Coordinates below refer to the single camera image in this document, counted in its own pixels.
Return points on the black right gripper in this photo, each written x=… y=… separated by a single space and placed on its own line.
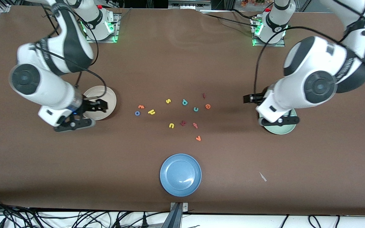
x=89 y=105

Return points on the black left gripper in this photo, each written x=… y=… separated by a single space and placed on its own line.
x=258 y=98

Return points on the yellow foam letter h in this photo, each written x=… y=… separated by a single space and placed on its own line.
x=151 y=112

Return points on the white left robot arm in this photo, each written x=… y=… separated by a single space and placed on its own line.
x=312 y=63

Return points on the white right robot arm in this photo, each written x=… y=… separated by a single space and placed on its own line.
x=43 y=85

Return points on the beige round plate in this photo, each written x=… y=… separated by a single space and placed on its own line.
x=109 y=95

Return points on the green round plate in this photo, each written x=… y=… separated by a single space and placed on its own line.
x=280 y=129

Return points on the pink foam letter t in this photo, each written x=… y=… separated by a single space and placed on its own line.
x=195 y=125

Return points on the teal foam letter p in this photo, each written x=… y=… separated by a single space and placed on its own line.
x=184 y=103

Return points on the dark red foam letter k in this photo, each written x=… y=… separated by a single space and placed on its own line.
x=183 y=123

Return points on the brown table cover sheet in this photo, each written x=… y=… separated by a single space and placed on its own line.
x=43 y=158

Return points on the small white paper scrap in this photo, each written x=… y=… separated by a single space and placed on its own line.
x=262 y=176

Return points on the orange decorative object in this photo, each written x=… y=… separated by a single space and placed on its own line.
x=252 y=2

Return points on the blue round plate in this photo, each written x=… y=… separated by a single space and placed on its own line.
x=180 y=175

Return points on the white equipment box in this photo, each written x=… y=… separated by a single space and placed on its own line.
x=195 y=4

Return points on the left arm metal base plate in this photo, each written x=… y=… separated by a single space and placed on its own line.
x=269 y=45

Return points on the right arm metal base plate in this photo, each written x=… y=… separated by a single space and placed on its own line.
x=101 y=41

